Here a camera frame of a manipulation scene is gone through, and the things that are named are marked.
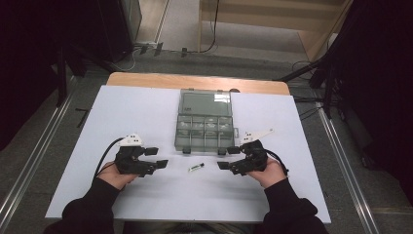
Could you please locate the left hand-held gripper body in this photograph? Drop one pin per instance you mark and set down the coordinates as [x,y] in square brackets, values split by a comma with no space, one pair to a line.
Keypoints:
[130,161]

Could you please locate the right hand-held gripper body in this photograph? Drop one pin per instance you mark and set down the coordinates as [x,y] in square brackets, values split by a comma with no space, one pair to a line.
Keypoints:
[253,159]

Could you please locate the small clear glass vial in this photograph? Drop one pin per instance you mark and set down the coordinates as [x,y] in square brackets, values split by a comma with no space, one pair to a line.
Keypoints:
[196,167]

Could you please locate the clear grey compartment box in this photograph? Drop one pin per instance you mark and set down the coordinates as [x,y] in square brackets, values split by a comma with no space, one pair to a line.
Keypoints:
[204,123]

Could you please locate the person's left hand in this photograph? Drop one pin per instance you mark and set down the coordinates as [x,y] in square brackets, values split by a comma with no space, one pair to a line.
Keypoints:
[113,177]

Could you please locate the person's right hand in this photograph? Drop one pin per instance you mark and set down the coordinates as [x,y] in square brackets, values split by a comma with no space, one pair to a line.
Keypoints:
[272,174]

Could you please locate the white board sheet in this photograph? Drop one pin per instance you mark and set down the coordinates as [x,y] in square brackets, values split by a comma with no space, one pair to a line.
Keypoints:
[130,113]

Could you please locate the small brown round object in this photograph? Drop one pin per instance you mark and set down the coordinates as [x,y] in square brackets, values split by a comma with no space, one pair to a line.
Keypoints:
[234,90]

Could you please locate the black stand legs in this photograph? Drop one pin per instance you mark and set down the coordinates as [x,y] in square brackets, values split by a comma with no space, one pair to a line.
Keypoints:
[302,71]

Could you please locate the black curtain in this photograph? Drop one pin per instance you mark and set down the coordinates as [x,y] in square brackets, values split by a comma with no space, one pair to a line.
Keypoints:
[373,81]
[48,39]

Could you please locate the metal floor rail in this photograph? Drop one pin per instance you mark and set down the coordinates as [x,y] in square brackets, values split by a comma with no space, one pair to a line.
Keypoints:
[32,162]
[347,169]

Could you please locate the black stand post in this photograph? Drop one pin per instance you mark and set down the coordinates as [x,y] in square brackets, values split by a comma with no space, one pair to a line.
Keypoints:
[61,76]

